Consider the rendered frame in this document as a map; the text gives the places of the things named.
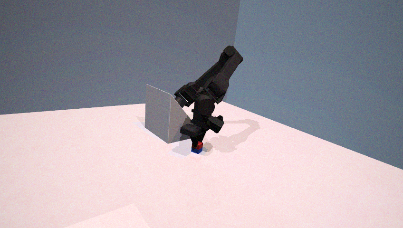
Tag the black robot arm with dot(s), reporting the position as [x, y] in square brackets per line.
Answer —
[211, 88]

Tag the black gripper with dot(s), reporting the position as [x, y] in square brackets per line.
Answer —
[195, 131]

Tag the red block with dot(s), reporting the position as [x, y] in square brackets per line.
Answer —
[200, 145]

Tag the blue block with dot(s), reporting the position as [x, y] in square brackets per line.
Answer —
[196, 151]

